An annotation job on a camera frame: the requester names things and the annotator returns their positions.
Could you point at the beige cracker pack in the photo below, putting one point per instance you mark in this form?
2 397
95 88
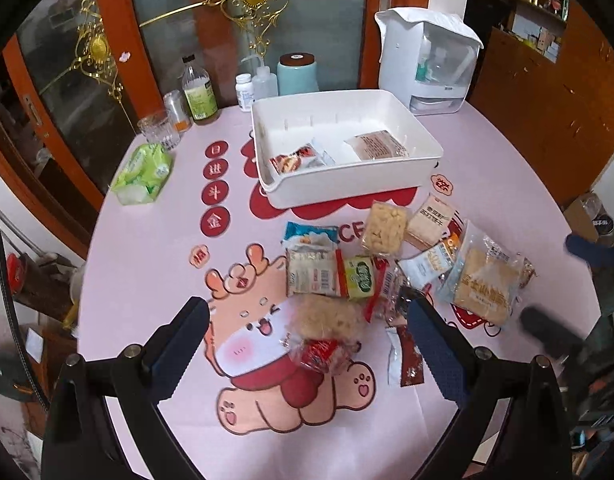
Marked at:
427 226

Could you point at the small metal can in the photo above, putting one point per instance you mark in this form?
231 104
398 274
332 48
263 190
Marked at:
178 113

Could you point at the white dispenser box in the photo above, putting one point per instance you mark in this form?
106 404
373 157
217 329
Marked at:
427 58

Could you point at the blue white snack pack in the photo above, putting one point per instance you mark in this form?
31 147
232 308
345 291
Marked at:
311 259

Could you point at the puffed rice snack pack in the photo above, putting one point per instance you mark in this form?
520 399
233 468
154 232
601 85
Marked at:
384 229

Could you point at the rice crisp ball pack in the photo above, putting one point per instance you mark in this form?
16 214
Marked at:
319 318

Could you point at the white squeeze bottle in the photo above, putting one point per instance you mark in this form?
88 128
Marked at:
265 83

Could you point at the white pill bottle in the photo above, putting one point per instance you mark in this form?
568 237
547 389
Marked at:
245 91

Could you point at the small green snack pack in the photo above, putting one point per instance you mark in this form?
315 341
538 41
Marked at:
359 277

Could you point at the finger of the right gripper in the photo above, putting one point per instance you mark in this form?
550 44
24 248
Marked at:
557 340
594 254

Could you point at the mixed nut small pack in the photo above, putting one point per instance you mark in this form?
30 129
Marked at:
528 272

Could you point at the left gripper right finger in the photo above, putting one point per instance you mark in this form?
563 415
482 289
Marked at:
533 440

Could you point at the clear drinking glass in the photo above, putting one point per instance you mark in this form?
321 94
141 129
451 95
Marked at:
158 128

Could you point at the green label glass bottle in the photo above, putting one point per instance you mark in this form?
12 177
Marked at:
198 90

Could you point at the large bread cake pack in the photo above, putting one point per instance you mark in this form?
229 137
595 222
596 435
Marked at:
485 277

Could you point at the red candy pack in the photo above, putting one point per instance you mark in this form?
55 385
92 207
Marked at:
326 356

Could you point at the white plastic tray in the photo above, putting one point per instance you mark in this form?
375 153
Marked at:
283 124

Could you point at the white orange oats bar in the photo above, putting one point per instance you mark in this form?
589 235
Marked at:
424 268

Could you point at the brown sauce sachet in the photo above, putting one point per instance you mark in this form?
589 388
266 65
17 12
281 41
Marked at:
405 363

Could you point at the green tissue pack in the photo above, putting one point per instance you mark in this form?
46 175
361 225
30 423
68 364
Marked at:
143 176

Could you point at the cardboard box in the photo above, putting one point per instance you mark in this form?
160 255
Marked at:
588 218

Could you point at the wooden cabinet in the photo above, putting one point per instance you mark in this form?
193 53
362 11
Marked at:
547 83

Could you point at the clear wafer snack pack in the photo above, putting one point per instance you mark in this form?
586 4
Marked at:
376 145

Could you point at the red white snack pack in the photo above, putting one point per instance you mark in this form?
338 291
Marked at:
304 158

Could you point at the light blue canister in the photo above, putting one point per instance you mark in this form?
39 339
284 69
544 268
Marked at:
297 73

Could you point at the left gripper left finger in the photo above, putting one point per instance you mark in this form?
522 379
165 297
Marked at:
81 441

